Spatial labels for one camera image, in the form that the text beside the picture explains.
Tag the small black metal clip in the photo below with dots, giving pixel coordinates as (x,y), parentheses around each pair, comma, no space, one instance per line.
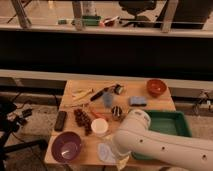
(118,89)

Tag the black handled brush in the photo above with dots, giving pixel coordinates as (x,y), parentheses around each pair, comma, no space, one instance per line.
(106,94)

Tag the black remote control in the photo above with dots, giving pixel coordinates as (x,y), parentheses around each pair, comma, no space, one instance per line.
(61,117)

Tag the purple bowl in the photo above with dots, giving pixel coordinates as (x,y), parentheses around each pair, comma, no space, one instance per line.
(66,147)

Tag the white paper cup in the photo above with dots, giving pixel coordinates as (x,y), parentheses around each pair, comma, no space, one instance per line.
(99,126)

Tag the blue sponge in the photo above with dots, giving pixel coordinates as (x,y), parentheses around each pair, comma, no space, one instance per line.
(137,101)

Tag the beige wooden sticks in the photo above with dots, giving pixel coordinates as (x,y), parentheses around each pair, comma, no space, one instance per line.
(81,94)

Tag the light blue towel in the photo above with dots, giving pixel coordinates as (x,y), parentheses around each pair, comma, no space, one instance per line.
(105,154)

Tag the red handled tool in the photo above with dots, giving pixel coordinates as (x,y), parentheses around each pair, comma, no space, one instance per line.
(97,115)

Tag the red bowl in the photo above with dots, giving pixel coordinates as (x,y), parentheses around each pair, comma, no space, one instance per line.
(156,87)

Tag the black office chair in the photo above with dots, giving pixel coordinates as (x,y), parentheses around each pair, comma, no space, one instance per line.
(135,8)

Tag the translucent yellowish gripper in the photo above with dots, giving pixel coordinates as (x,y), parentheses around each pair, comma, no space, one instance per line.
(121,163)

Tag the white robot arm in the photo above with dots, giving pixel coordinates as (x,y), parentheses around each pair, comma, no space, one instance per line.
(134,135)

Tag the green box on shelf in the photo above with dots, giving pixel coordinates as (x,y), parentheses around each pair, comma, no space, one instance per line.
(91,20)

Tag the green plastic tray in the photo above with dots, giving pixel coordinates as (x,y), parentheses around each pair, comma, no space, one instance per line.
(169,122)

